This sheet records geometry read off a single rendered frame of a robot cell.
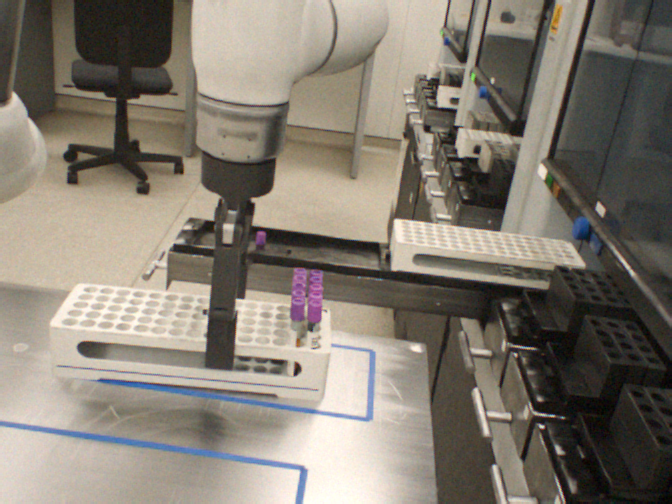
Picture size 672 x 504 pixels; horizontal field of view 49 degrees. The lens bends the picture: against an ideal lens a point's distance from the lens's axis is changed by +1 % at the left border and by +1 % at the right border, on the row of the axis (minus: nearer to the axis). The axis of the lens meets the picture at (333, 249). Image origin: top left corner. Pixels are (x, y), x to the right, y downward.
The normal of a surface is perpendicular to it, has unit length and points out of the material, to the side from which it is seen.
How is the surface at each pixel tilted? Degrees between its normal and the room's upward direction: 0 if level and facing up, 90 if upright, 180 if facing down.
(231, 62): 95
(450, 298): 90
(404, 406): 0
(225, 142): 90
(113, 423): 0
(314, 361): 90
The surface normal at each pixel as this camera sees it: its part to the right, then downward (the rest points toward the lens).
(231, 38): -0.18, 0.40
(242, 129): 0.14, 0.42
